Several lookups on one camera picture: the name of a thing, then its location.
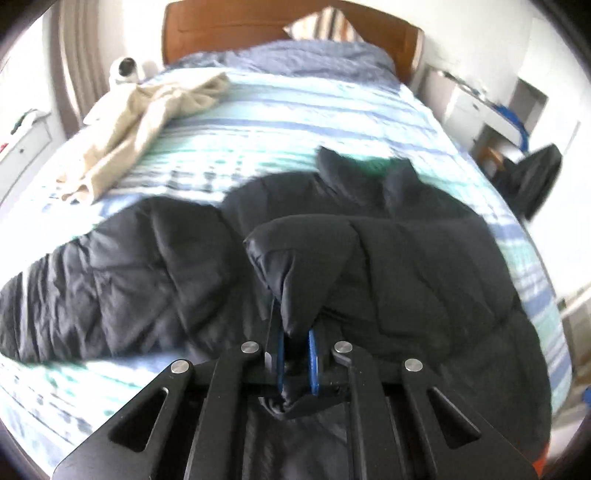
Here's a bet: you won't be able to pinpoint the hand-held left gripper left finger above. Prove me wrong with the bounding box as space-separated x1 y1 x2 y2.
50 298 287 480

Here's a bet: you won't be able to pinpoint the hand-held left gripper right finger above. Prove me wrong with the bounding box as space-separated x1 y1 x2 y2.
307 320 541 480

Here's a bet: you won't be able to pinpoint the black puffer jacket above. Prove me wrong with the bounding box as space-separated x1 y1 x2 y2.
0 147 555 480

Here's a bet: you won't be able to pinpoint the striped bed sheet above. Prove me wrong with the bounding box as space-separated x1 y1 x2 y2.
0 69 575 476

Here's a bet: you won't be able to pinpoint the beige pants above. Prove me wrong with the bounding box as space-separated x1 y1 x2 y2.
55 71 232 205

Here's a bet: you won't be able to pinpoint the black chair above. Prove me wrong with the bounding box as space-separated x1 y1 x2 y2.
501 144 564 221

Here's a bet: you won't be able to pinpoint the white desk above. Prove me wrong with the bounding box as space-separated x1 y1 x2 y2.
422 65 532 162

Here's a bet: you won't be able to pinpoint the blue duvet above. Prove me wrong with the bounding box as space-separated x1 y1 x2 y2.
171 39 400 88

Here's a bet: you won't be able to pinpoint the white dresser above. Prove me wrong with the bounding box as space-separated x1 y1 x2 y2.
0 108 60 204

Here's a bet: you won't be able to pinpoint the striped pillow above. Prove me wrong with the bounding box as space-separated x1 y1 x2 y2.
283 6 366 43

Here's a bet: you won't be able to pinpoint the wooden headboard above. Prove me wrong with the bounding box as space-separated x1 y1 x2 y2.
161 0 426 86

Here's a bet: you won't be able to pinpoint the grey curtain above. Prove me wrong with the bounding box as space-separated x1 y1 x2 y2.
48 0 116 139

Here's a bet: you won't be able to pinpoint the white security camera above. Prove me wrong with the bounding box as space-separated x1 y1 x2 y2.
108 56 158 88

